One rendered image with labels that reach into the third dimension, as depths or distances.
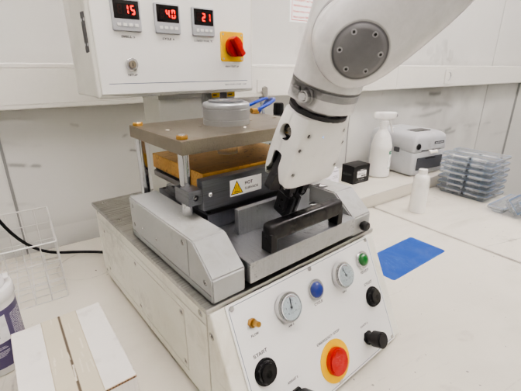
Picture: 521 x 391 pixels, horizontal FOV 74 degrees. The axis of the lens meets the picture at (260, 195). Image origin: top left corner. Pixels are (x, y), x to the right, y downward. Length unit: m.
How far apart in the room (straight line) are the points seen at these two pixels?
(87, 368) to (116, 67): 0.45
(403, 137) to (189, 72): 0.98
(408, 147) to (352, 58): 1.17
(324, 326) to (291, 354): 0.07
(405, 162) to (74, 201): 1.17
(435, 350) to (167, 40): 0.71
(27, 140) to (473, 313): 1.06
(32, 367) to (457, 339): 0.66
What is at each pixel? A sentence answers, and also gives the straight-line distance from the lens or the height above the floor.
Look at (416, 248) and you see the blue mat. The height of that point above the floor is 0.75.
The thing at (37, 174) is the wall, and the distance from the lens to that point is 1.04.
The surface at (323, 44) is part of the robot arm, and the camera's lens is 0.33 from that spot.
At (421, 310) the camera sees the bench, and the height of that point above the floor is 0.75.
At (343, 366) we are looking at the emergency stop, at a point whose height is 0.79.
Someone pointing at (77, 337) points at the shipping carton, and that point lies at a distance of 0.59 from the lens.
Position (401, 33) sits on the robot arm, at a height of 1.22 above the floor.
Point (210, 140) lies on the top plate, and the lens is 0.49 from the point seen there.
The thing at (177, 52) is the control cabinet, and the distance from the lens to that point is 0.70.
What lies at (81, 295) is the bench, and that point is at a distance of 0.85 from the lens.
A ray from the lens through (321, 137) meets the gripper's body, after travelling 0.44.
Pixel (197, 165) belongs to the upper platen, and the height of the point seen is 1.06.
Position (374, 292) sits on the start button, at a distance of 0.63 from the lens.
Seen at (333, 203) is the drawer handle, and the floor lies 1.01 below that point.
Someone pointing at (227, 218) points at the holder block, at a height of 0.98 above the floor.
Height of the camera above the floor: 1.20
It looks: 20 degrees down
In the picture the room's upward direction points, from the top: straight up
